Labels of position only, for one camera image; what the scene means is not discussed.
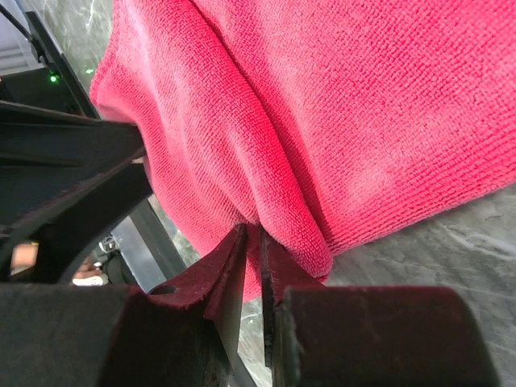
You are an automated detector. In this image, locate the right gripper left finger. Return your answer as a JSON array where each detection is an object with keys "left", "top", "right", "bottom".
[{"left": 1, "top": 225, "right": 247, "bottom": 386}]

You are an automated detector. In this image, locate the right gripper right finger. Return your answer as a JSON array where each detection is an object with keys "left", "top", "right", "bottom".
[{"left": 260, "top": 233, "right": 500, "bottom": 386}]

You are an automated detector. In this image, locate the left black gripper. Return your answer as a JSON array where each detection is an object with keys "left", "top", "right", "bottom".
[{"left": 1, "top": 102, "right": 152, "bottom": 284}]

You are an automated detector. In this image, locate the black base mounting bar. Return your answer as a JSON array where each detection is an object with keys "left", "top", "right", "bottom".
[{"left": 25, "top": 10, "right": 186, "bottom": 290}]

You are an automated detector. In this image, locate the pink towel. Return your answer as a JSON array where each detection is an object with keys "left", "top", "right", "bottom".
[{"left": 90, "top": 1, "right": 515, "bottom": 280}]

